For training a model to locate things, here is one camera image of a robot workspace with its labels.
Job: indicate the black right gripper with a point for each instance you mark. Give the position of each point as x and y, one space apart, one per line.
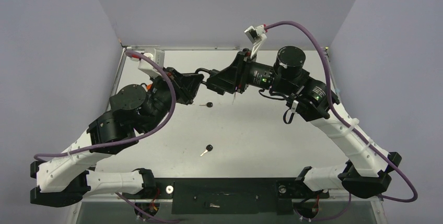
241 71

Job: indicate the key on base plate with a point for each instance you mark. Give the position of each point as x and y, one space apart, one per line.
210 205

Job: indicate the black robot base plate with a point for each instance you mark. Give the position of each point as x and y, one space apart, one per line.
233 195

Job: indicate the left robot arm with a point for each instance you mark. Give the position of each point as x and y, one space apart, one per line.
135 110

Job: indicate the aluminium table edge rail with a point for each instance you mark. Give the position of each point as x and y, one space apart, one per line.
208 48

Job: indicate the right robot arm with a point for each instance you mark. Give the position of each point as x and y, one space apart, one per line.
366 173

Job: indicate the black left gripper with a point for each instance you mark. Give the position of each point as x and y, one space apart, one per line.
187 87

